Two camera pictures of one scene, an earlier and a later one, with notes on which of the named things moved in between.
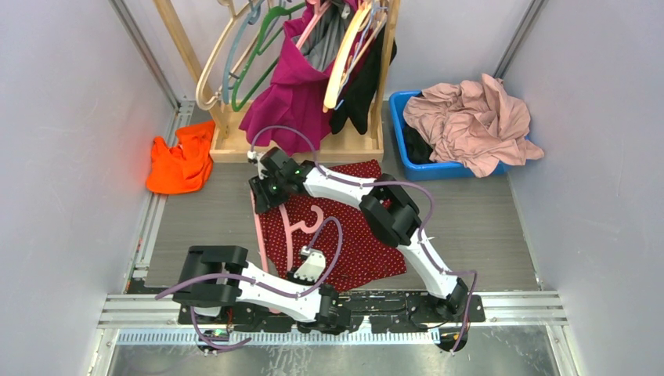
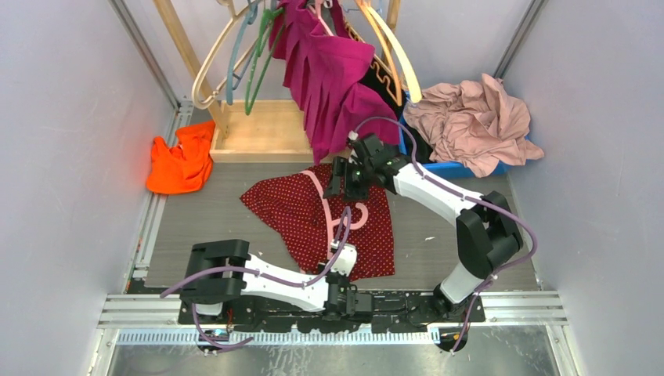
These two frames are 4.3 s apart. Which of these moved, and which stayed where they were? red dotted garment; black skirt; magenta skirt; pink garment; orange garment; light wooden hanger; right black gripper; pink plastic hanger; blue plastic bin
Moved: black skirt; pink plastic hanger; right black gripper; red dotted garment; magenta skirt; light wooden hanger
Stayed: orange garment; pink garment; blue plastic bin
